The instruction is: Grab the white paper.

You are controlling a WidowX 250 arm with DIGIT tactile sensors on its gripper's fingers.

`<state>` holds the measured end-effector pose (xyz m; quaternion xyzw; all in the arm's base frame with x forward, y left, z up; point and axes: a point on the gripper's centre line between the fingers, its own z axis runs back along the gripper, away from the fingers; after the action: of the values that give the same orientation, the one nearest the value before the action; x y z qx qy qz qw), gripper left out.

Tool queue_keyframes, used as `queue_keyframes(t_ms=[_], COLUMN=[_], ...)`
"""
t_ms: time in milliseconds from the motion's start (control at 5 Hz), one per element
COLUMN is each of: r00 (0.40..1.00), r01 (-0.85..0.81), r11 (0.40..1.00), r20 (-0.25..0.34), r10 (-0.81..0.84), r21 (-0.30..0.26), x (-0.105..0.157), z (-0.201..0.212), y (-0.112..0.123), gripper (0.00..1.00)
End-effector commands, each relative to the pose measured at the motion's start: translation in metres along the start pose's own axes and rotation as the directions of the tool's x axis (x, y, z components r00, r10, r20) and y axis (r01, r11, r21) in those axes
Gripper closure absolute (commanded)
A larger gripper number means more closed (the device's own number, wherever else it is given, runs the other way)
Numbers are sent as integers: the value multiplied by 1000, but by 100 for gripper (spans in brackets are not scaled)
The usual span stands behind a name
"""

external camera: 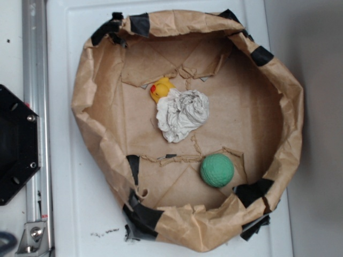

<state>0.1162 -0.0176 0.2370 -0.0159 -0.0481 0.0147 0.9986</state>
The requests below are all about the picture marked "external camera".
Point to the green foam ball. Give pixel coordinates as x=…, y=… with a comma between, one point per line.
x=217, y=170

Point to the brown paper bag bin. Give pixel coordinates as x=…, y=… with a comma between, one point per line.
x=256, y=118

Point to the metal corner bracket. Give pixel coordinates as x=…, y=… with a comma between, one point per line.
x=34, y=241

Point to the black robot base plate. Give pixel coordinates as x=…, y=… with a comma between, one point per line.
x=19, y=145

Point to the yellow rubber duck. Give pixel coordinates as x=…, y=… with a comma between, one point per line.
x=160, y=89

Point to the aluminium extrusion rail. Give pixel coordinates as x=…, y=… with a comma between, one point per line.
x=39, y=201

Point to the white tray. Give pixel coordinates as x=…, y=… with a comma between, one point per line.
x=87, y=218

